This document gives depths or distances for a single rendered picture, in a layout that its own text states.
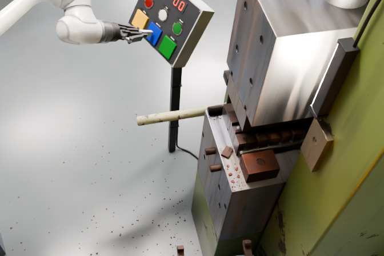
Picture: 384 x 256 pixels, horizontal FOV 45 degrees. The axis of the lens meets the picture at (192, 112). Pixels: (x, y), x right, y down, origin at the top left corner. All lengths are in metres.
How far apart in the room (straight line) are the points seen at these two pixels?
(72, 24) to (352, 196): 1.07
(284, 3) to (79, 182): 1.78
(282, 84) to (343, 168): 0.30
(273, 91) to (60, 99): 1.96
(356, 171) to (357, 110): 0.16
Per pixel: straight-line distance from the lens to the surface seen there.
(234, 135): 1.75
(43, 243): 2.65
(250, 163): 1.68
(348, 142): 1.28
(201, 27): 1.92
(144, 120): 2.18
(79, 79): 3.23
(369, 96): 1.16
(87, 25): 1.74
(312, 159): 1.44
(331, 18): 1.36
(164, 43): 1.98
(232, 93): 1.68
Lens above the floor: 2.39
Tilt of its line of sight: 52 degrees down
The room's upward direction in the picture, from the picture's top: 6 degrees clockwise
